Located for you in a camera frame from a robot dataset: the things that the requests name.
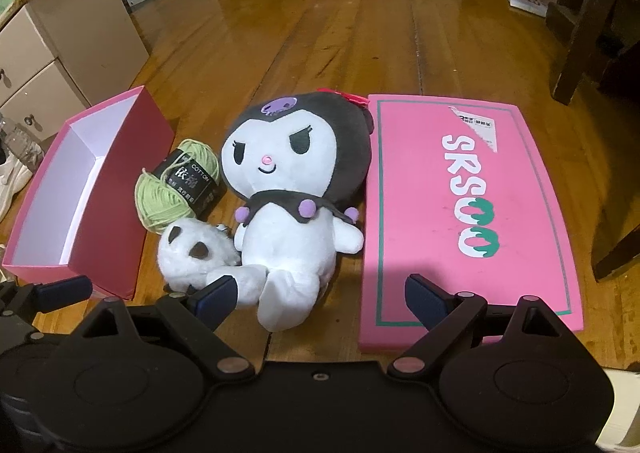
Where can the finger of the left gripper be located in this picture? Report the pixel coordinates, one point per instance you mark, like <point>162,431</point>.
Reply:
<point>26,301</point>

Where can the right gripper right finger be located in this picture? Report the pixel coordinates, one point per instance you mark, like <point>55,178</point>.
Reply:
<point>452,324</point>

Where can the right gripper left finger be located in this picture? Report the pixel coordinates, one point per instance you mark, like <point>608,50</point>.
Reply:
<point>194,318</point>

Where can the white panda plush ball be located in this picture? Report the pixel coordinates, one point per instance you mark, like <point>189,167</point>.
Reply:
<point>189,249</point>

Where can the pink SRSOO box lid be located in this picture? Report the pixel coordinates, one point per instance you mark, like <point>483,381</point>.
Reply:
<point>457,191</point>

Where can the green yarn ball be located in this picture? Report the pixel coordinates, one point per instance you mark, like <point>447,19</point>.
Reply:
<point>183,185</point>

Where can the Kuromi plush doll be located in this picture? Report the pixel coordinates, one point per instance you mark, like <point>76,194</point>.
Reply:
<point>296,162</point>

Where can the pink open box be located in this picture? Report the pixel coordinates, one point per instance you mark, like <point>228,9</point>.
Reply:
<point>78,215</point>

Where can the white clog shoe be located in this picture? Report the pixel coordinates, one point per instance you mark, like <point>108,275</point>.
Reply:
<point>21,155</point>

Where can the beige drawer cabinet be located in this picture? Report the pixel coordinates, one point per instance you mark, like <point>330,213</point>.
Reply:
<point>59,57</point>

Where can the dark wooden chair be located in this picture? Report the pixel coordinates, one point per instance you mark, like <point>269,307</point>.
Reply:
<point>581,23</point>

